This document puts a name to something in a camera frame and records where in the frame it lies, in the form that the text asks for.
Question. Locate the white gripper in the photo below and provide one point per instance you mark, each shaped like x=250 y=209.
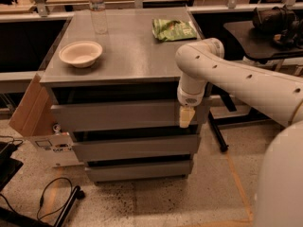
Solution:
x=189 y=99

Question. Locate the grey top drawer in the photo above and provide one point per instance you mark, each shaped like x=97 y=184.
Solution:
x=117 y=115

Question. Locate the grey drawer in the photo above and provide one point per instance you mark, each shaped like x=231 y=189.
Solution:
x=138 y=171
x=117 y=115
x=137 y=148

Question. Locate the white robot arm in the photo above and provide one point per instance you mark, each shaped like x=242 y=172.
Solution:
x=279 y=200

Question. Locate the grey drawer cabinet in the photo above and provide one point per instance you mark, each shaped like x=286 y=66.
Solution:
x=132 y=67

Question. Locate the grey bottom drawer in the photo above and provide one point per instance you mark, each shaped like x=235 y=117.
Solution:
x=138 y=171

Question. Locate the grey middle drawer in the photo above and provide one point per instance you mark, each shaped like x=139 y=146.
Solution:
x=137 y=148

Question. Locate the green chip bag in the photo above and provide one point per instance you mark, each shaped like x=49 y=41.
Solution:
x=172 y=30

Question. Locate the white paper bowl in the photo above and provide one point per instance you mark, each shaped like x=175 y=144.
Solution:
x=81 y=54

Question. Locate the black device on table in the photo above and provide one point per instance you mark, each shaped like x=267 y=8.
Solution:
x=283 y=24

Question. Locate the black stand leg left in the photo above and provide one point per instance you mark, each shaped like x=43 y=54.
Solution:
x=77 y=194

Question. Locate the clear plastic water bottle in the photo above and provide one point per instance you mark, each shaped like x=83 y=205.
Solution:
x=98 y=15

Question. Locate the brown cardboard box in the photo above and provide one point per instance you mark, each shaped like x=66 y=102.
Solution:
x=34 y=121

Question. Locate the black equipment at left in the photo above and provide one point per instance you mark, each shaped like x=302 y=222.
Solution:
x=8 y=166

